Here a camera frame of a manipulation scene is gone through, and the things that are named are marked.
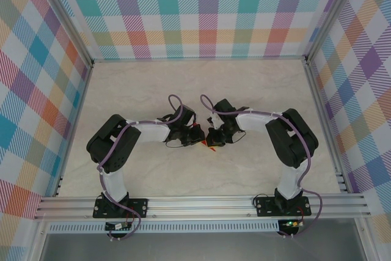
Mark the red square paper sheet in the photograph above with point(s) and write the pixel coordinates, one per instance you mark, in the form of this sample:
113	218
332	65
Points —
213	149

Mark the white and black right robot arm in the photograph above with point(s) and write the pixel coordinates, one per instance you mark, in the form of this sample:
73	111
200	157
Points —
290	138

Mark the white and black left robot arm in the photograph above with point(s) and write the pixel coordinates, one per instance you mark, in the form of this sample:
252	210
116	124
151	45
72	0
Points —
113	145

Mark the grey metal panel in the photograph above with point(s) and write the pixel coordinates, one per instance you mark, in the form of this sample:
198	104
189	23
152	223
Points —
198	248

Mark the circuit board with green light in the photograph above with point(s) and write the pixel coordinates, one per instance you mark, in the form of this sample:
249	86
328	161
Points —
291	223

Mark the small black circuit board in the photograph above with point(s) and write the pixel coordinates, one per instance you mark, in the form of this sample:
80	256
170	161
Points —
114	226

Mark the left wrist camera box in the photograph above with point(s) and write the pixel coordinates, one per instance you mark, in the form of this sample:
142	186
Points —
184	115

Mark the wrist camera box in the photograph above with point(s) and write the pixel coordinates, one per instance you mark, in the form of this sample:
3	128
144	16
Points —
224	107
184	115

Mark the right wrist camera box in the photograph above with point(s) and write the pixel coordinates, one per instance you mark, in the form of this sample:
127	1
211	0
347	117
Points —
224	107

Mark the wide aluminium mounting rail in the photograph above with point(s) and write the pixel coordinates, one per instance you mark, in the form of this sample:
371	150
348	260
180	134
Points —
198	207

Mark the aluminium frame floor rail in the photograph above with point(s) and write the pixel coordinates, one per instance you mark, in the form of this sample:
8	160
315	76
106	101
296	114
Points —
198	59
74	129
326	126

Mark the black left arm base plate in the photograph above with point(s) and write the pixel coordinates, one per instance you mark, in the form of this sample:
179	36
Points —
139	207

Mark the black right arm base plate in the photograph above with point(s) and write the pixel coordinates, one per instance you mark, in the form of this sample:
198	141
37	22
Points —
265	207

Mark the aluminium frame post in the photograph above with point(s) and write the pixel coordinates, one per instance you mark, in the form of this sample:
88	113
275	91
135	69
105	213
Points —
65	16
331	13

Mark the aluminium frame leg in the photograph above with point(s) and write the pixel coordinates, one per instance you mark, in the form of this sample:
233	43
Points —
363	242
38	242

